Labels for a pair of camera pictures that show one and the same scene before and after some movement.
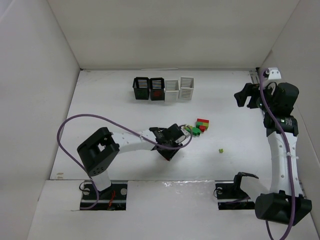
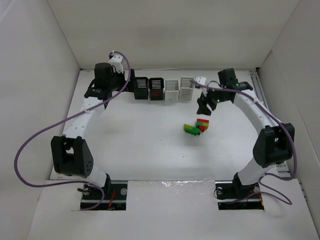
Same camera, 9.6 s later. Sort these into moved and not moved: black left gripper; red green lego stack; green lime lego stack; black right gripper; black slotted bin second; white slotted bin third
Moved: black left gripper; black right gripper
Not moved: red green lego stack; green lime lego stack; black slotted bin second; white slotted bin third
